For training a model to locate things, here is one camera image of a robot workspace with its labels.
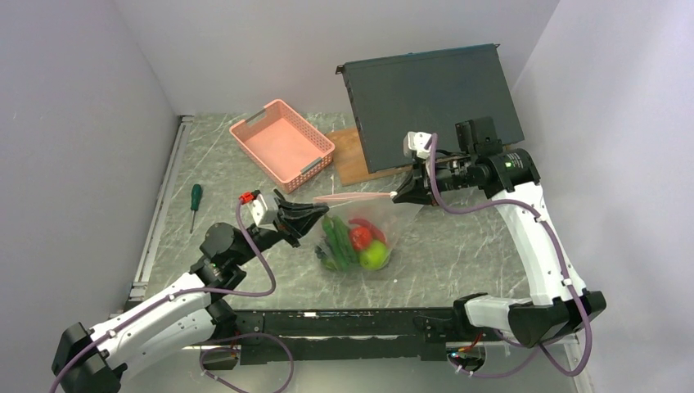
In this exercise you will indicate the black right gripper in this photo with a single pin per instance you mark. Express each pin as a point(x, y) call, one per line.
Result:
point(416, 189)

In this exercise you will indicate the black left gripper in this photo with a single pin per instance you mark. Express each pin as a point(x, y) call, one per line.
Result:
point(299, 219)

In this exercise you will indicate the clear zip top bag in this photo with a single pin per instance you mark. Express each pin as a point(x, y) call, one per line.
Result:
point(392, 219)

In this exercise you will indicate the pink plastic basket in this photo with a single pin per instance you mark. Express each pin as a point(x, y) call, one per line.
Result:
point(284, 145)

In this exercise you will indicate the fake green cucumber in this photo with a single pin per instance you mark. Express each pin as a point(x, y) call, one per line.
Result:
point(342, 234)

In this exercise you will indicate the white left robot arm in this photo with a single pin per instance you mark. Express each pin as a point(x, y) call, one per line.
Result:
point(191, 309)

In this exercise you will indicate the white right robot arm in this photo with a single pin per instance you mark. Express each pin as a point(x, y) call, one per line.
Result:
point(559, 303)

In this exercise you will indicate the fake red chili pepper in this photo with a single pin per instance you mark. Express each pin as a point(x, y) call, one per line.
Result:
point(376, 233)

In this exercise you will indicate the fake green bean pod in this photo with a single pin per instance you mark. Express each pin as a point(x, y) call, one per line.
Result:
point(332, 248)

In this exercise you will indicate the fake red tomato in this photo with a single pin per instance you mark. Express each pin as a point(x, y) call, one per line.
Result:
point(360, 238)

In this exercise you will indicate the fake green lime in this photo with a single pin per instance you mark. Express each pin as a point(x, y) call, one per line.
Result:
point(374, 256)

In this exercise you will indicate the brown wooden board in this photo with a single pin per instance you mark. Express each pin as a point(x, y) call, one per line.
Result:
point(350, 161)

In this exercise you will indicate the dark grey metal chassis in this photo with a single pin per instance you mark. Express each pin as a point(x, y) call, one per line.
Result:
point(426, 92)

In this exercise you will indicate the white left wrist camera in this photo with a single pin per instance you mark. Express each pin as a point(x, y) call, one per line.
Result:
point(263, 209)

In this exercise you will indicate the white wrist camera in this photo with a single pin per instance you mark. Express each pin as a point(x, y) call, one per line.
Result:
point(263, 209)
point(417, 145)

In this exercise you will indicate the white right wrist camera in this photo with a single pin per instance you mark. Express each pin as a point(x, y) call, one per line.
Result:
point(417, 145)

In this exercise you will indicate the green handled screwdriver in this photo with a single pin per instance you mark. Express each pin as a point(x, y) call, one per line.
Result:
point(196, 197)

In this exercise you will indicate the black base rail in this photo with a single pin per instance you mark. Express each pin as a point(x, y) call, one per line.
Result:
point(252, 337)

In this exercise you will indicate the aluminium side rail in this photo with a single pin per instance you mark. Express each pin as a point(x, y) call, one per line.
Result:
point(142, 277)

